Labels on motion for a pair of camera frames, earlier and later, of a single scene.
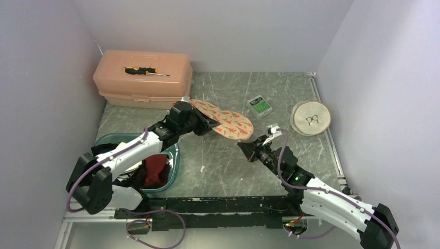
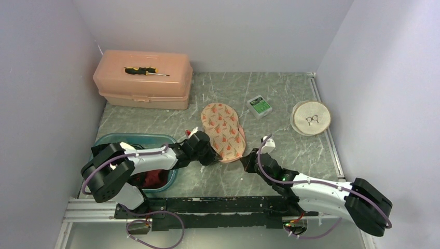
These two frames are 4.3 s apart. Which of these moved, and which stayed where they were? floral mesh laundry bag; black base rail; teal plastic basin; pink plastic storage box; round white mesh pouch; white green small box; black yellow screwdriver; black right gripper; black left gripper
Moved: floral mesh laundry bag; black right gripper; black left gripper
Stayed: black yellow screwdriver; teal plastic basin; black base rail; round white mesh pouch; pink plastic storage box; white green small box
